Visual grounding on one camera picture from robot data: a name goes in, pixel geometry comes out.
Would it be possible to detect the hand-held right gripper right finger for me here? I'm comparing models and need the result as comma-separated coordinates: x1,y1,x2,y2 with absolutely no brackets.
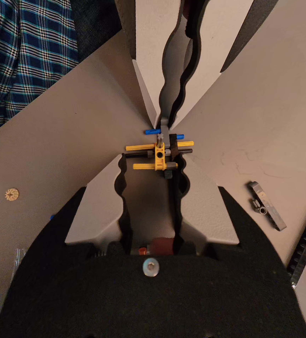
168,153,240,245

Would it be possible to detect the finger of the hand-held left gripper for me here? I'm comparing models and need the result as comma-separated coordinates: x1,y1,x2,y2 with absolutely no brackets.
132,0,193,128
169,0,254,130

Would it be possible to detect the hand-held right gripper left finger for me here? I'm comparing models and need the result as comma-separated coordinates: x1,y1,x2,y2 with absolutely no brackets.
64,153,133,245

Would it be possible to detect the yellow and black lego assembly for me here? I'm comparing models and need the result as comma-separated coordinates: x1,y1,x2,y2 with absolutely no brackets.
123,118,194,179

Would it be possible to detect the small grey lego connector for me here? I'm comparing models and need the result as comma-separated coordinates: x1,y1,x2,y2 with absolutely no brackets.
252,199,268,215

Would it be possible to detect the brown lego piece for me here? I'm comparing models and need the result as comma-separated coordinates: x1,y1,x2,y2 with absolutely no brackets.
149,238,174,255

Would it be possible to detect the grey lego beam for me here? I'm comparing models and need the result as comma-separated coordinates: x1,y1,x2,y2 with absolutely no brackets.
247,181,287,232

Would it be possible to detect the black lego gear rack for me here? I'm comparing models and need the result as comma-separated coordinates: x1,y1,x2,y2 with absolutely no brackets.
286,207,306,287

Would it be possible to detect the clear plastic bag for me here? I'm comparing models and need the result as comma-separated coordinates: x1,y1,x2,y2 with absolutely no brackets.
14,248,26,275

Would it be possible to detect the blue plaid cloth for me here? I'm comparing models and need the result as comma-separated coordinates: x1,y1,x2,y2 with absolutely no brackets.
0,0,79,139

